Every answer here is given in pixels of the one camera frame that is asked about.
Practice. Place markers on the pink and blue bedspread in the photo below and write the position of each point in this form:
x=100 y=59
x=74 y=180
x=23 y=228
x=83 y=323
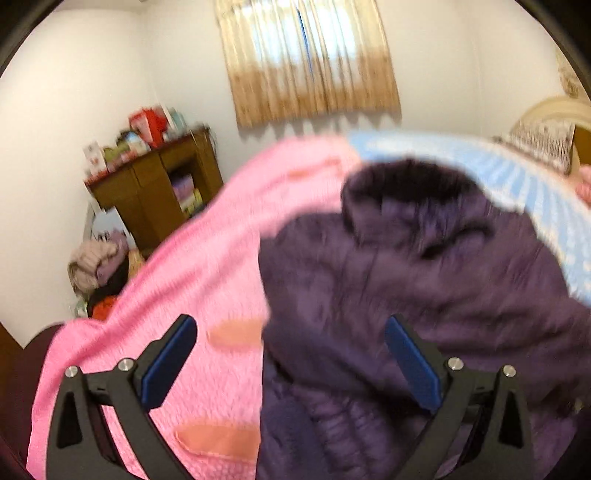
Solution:
x=208 y=270

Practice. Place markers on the cream wooden headboard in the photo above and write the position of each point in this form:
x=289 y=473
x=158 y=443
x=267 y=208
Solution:
x=575 y=111

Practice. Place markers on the brown wooden cabinet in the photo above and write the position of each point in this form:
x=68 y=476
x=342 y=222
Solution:
x=141 y=189

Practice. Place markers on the pile of clothes on floor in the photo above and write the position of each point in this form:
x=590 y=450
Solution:
x=98 y=271

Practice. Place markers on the red gift box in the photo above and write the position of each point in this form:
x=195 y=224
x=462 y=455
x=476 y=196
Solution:
x=150 y=124

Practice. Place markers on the white greeting card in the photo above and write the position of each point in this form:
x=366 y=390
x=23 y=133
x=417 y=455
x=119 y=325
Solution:
x=94 y=156

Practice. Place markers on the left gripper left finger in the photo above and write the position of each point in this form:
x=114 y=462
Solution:
x=80 y=443

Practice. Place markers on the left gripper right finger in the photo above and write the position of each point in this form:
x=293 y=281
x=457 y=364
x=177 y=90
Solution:
x=499 y=444

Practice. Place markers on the stacked books in cabinet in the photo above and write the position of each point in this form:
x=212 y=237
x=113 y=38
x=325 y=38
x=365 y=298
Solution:
x=187 y=195

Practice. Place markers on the purple puffer jacket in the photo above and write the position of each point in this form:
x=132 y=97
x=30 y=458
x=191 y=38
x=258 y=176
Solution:
x=422 y=242

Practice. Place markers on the beige patterned window curtain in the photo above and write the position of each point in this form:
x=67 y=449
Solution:
x=293 y=60

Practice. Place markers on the patterned grey pillow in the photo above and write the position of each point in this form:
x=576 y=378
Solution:
x=548 y=142

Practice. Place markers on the pink folded quilt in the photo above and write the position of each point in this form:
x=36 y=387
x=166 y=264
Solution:
x=583 y=189

